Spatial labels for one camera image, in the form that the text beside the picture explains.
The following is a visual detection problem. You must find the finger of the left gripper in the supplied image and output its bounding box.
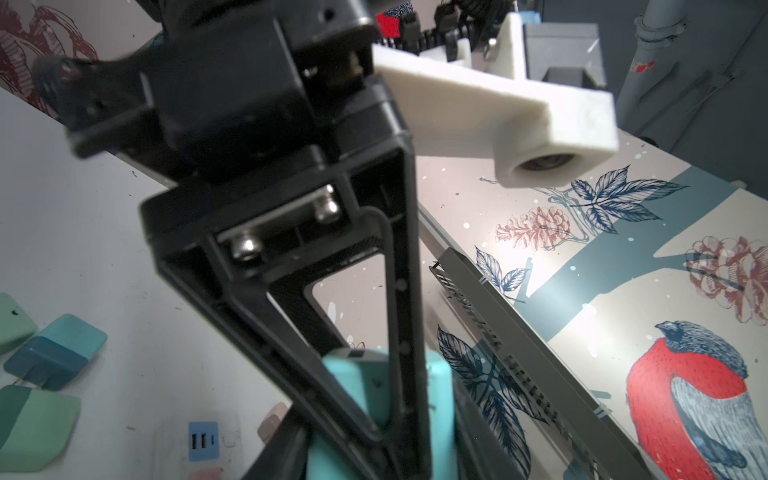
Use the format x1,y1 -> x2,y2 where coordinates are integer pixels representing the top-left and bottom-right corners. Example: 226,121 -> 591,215
140,146 -> 432,479

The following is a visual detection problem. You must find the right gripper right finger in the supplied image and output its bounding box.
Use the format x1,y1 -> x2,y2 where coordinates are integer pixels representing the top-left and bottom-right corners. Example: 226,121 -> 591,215
452,379 -> 523,480

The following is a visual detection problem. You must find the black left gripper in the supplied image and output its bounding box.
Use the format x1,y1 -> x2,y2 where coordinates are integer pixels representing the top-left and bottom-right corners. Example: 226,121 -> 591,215
32,1 -> 389,183

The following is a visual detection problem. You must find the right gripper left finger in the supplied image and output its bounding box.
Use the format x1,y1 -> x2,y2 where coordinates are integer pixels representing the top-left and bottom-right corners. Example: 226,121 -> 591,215
242,407 -> 311,480

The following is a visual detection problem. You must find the white multicolour power strip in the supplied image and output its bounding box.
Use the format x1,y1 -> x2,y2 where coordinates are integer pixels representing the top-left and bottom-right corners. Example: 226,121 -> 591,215
150,403 -> 287,479

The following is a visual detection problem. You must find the teal plug adapter cluster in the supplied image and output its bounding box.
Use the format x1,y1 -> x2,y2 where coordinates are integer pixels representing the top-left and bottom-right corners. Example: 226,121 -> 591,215
306,348 -> 459,479
3,314 -> 108,391

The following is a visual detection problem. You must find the green plug adapter low cluster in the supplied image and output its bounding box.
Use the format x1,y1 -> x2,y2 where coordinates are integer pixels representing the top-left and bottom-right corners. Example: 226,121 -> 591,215
1,385 -> 81,473

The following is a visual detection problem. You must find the black wire basket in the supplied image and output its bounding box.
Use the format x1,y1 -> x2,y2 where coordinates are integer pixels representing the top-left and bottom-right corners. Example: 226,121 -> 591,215
434,248 -> 665,479

